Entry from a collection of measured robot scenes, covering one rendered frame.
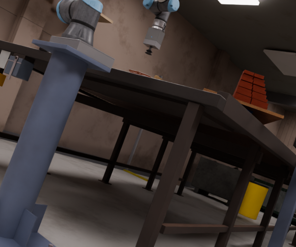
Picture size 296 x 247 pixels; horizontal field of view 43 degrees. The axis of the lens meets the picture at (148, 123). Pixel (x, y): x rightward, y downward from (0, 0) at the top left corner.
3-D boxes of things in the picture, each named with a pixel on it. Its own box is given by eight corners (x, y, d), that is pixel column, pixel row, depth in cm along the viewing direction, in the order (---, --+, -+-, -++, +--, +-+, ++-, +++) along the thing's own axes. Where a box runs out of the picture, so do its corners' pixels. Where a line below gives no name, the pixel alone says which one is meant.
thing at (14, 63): (12, 81, 234) (22, 54, 235) (-1, 76, 241) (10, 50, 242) (26, 86, 243) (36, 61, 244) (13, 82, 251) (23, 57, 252)
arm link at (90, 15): (80, 18, 165) (90, -10, 165) (64, 18, 174) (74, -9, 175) (100, 30, 174) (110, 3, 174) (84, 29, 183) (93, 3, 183)
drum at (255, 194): (241, 212, 705) (252, 181, 708) (260, 221, 680) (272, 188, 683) (233, 210, 675) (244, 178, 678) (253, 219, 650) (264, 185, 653)
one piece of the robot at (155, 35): (169, 30, 227) (160, 55, 226) (157, 28, 231) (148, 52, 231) (163, 23, 219) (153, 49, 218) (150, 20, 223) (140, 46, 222)
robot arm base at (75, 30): (78, 41, 163) (86, 19, 163) (53, 35, 170) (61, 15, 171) (97, 53, 176) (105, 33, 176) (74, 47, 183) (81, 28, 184)
